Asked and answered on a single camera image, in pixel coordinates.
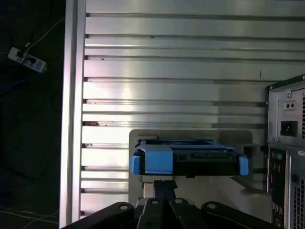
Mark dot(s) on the white power strip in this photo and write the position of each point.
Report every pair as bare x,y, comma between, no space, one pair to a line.
35,64

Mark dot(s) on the grey power supply unit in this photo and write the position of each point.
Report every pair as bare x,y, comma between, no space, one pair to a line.
289,112

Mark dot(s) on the black PC case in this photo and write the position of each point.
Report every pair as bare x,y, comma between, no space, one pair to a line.
276,119

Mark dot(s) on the hard disk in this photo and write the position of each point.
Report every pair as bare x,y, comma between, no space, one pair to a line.
157,159

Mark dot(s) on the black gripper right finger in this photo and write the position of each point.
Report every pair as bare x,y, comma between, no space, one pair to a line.
181,214

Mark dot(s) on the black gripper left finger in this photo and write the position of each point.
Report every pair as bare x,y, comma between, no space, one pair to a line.
150,214

